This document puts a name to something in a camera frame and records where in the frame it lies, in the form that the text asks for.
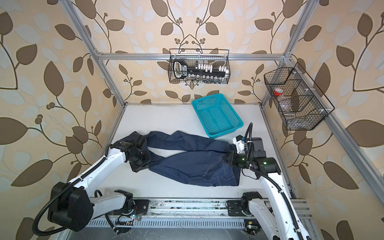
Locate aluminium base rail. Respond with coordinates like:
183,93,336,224
86,197,313,230

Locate aluminium frame post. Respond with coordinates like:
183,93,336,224
59,0,126,108

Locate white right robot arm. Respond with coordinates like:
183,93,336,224
228,152,311,240

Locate red capped bottle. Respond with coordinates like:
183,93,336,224
274,87,285,102

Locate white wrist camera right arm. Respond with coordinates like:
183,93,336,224
233,135,252,154

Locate black wire basket right wall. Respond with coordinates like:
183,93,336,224
264,63,335,131

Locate aluminium frame back crossbar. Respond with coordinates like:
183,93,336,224
97,53,286,62

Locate black wire basket wall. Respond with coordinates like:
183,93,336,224
264,63,335,131
168,48,231,85

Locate black wire basket back wall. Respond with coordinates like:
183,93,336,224
168,48,231,85

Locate teal plastic basket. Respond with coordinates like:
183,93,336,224
192,94,244,139

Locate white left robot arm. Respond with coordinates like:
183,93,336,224
32,133,151,237

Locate dark blue denim trousers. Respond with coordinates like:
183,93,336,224
144,131,241,187

